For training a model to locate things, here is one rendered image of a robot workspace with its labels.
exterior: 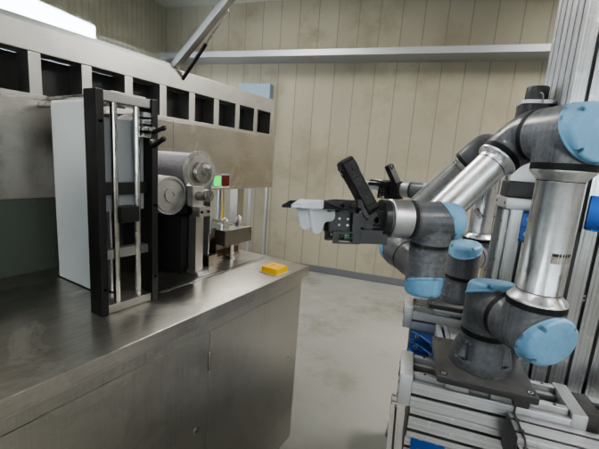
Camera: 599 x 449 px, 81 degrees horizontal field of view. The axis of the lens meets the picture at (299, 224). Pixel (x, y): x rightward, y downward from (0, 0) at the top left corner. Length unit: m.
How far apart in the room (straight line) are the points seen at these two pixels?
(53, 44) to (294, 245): 3.41
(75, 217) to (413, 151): 3.38
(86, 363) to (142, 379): 0.18
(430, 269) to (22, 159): 1.19
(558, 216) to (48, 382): 1.01
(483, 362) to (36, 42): 1.53
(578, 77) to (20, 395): 1.37
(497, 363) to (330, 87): 3.57
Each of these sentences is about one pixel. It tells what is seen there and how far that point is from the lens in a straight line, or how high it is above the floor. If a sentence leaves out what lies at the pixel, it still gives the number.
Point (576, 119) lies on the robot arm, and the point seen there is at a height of 1.42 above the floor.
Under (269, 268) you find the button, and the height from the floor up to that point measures 0.92.
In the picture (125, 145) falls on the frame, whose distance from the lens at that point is 1.01.
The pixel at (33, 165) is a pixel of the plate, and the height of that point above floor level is 1.24.
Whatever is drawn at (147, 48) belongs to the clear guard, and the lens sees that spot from 1.61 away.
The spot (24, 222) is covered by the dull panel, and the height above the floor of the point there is 1.07.
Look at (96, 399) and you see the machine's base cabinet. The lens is 0.93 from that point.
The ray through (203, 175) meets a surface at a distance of 1.28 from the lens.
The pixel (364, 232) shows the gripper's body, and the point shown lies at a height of 1.19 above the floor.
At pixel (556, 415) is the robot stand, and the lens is 1.14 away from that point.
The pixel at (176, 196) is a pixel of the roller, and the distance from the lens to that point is 1.24.
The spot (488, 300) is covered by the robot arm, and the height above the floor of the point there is 1.02.
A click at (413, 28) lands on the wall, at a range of 4.25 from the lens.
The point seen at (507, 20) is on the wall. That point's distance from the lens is 4.32.
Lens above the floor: 1.31
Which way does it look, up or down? 10 degrees down
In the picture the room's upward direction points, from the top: 4 degrees clockwise
